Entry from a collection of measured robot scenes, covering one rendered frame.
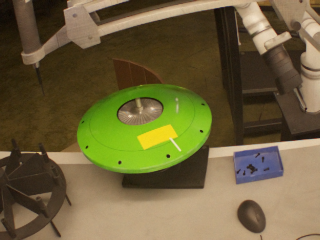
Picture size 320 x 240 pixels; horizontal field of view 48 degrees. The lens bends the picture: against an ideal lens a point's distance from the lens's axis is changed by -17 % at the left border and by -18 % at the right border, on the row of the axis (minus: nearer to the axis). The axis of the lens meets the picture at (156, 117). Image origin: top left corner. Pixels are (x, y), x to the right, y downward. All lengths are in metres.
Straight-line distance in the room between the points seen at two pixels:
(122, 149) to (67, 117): 2.15
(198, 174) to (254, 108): 1.82
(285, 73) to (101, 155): 0.48
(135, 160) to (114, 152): 0.05
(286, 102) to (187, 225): 0.64
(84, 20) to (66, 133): 2.20
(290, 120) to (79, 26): 0.81
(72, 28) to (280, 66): 0.53
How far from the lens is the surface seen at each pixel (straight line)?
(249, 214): 0.88
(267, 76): 2.61
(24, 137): 2.99
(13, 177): 1.02
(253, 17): 1.02
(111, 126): 0.93
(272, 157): 1.06
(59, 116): 3.06
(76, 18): 0.69
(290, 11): 0.76
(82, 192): 1.05
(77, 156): 1.16
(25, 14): 0.71
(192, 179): 1.01
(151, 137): 0.88
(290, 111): 1.34
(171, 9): 0.70
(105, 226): 0.95
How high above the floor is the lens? 1.63
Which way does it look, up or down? 36 degrees down
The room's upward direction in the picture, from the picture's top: 10 degrees counter-clockwise
